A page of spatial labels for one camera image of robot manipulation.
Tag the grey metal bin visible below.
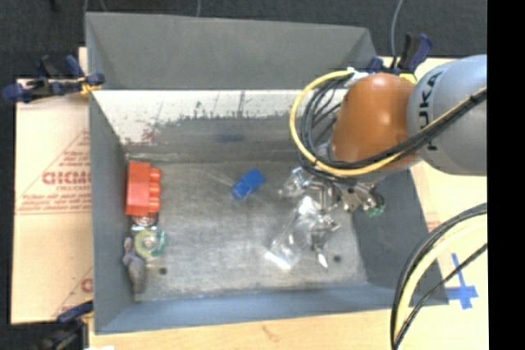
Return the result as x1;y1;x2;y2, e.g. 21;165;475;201
84;11;449;335

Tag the clear round plastic thing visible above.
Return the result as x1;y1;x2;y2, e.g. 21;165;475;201
278;166;313;200

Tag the clear glass thing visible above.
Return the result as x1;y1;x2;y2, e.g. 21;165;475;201
131;212;159;231

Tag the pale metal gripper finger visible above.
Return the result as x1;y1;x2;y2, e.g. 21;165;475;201
306;178;334;207
311;212;341;270

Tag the grey toy animal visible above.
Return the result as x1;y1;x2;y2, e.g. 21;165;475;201
121;236;148;295

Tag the brown cardboard board red print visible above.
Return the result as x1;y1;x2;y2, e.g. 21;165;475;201
9;82;94;325

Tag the clear plastic packet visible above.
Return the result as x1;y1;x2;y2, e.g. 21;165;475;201
263;195;325;271

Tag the blue small toy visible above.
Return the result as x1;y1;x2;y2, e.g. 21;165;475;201
231;168;267;201

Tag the green ring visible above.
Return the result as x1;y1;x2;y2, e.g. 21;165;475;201
134;229;167;260

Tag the red toy block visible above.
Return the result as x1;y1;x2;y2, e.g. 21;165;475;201
124;161;162;217

